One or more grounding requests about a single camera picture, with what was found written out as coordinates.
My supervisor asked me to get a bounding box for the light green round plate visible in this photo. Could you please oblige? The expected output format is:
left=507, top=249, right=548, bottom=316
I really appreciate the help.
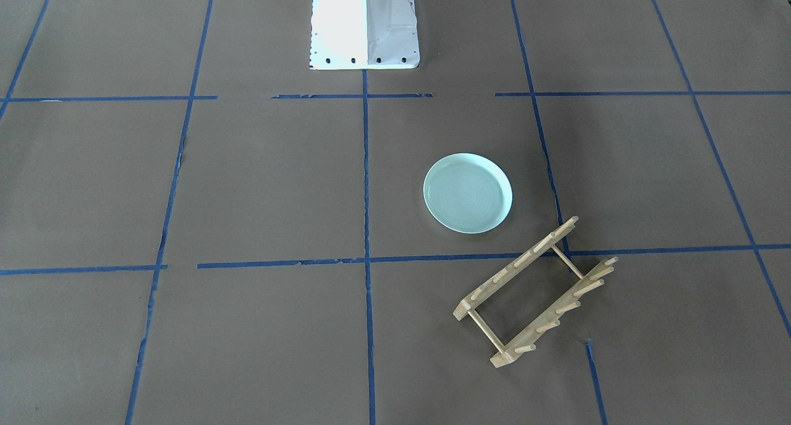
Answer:
left=423, top=153, right=514, bottom=234

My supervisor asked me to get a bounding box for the wooden dish rack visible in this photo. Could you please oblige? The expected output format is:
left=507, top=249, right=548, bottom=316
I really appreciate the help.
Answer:
left=452, top=216, right=619, bottom=367

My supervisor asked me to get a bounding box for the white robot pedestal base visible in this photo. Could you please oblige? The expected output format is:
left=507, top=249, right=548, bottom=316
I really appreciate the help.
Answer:
left=309, top=0, right=421, bottom=70

